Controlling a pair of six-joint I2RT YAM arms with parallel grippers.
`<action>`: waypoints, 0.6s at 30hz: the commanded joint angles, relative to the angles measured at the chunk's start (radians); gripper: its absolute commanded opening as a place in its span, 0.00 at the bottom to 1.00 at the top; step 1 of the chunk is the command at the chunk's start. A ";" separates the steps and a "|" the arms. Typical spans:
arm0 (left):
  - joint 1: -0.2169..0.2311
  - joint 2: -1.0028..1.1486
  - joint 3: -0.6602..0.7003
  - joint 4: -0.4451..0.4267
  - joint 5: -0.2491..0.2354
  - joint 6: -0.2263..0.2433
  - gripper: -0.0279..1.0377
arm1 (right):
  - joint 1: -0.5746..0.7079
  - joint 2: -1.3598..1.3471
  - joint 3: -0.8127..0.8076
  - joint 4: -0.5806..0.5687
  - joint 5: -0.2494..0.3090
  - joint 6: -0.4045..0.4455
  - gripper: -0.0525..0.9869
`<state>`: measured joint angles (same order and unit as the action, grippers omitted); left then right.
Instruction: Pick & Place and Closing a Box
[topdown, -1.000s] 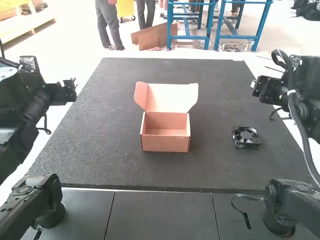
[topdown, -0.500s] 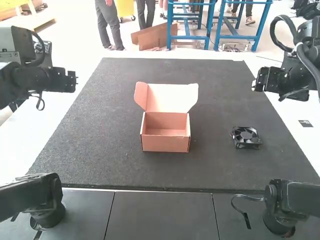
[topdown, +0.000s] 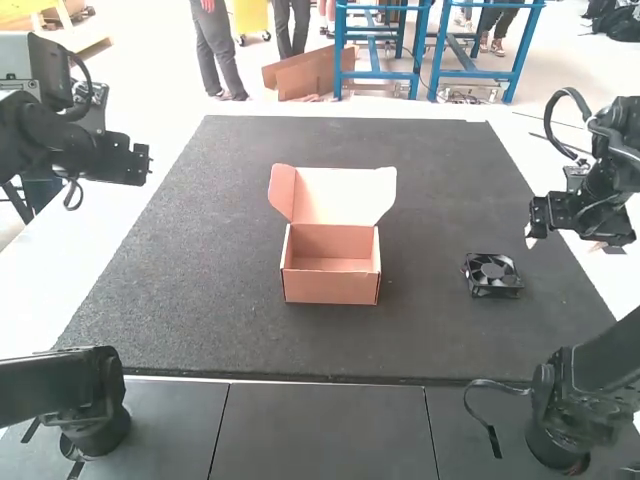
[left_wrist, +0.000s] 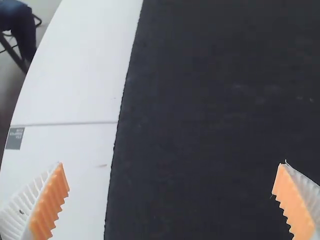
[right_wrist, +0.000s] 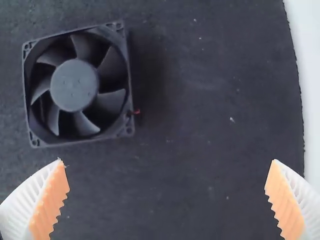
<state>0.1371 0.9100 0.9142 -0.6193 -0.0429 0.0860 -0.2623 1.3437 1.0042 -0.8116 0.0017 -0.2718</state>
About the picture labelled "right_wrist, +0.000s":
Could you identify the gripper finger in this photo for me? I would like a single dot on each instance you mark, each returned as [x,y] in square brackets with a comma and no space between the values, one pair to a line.
[292,205]
[30,207]

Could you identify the black square fan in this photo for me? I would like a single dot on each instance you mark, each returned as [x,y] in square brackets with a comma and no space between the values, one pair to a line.
[75,85]

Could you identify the black mat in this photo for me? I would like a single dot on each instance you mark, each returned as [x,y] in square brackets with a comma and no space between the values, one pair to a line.
[200,125]

